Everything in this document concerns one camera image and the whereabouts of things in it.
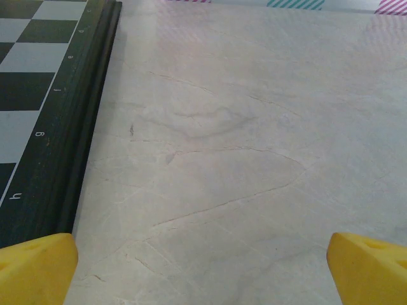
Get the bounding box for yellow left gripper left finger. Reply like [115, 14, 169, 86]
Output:
[0, 233, 79, 305]

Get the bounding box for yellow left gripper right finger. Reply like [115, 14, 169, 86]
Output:
[327, 232, 407, 305]

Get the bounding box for black and white chessboard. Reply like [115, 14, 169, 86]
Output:
[0, 0, 123, 248]

